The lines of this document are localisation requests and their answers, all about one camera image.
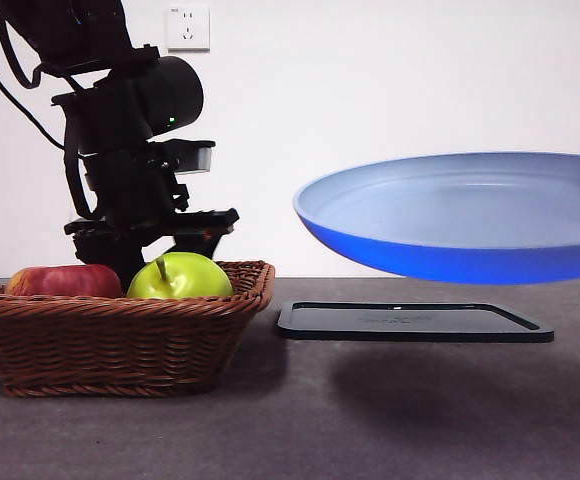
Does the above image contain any blue round plate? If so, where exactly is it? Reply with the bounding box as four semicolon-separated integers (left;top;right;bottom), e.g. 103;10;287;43
293;152;580;286

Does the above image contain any brown woven wicker basket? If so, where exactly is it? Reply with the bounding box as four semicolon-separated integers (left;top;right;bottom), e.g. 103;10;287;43
0;259;277;399

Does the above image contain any green apple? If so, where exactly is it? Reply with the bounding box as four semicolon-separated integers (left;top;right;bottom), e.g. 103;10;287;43
126;251;235;301

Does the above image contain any red apple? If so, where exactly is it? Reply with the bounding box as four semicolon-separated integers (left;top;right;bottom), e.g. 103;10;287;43
4;263;124;300

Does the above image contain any black rectangular tray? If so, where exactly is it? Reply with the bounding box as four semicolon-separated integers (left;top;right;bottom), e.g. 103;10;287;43
275;300;556;344

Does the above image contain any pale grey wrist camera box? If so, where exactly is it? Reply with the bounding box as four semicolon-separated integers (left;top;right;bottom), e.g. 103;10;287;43
175;141;217;177

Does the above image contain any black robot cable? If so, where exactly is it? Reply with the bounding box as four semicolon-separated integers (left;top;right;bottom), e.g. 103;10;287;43
0;32;69;151

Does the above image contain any white wall power socket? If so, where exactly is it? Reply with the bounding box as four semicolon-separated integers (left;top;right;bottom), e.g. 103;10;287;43
166;3;212;53

